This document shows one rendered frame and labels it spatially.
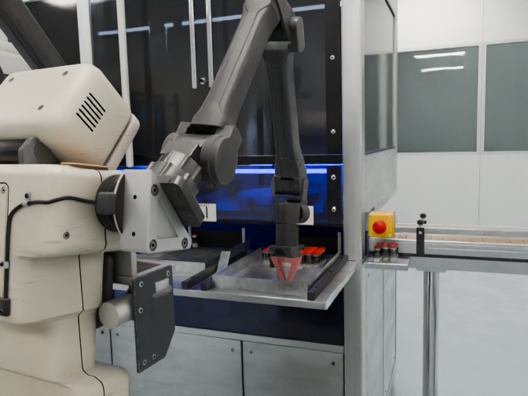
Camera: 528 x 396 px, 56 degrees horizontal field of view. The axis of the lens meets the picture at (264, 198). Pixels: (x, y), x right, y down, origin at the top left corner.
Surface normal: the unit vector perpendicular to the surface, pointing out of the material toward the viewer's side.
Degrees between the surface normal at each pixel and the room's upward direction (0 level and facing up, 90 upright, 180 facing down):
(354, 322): 90
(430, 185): 90
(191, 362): 90
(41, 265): 90
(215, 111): 53
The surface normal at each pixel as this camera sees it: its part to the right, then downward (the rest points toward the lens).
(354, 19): -0.36, 0.12
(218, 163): 0.92, 0.11
